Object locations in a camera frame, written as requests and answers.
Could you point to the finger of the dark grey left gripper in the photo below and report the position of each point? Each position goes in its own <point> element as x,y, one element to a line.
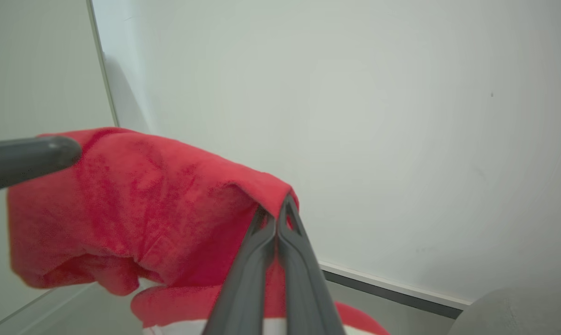
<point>245,284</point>

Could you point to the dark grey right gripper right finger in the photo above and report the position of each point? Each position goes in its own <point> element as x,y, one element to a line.
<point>303,284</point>

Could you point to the dark grey pointed right gripper left finger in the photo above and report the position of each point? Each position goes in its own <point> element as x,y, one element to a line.
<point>24,160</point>

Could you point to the red fleece garment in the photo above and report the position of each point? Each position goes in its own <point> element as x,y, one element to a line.
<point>145,209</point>

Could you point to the white and dark baseboard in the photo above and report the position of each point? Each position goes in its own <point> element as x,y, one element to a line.
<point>392,291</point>

